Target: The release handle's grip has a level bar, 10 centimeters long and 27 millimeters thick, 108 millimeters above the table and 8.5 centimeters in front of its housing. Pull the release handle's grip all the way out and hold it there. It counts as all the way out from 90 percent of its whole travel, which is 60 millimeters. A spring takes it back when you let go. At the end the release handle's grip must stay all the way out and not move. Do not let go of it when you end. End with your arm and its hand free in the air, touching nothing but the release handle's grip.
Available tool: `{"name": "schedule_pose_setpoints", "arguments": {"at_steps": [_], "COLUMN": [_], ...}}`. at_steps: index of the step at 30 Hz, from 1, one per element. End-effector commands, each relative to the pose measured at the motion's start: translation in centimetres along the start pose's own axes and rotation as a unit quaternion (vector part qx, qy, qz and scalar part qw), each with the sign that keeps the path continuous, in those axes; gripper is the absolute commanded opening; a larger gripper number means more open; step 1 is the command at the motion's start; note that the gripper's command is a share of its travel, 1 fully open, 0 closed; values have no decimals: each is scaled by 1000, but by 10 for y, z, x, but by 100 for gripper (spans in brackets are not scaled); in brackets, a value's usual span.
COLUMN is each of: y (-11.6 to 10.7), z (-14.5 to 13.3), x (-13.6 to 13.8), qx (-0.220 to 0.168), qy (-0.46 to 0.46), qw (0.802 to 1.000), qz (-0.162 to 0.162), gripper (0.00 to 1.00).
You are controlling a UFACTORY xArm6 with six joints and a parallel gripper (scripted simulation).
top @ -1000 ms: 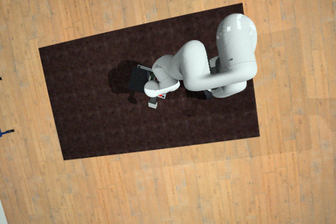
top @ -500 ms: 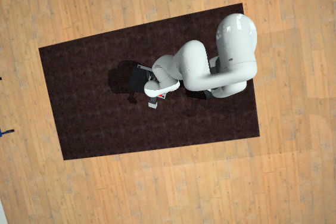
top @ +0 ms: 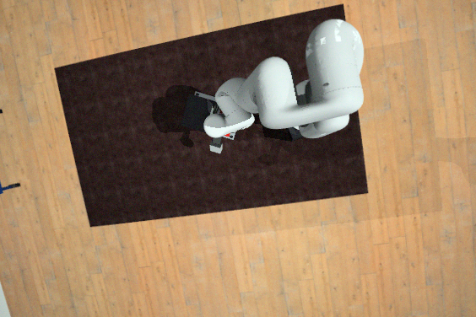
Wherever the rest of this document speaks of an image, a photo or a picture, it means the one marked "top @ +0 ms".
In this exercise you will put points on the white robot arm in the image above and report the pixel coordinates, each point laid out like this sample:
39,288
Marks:
332,92

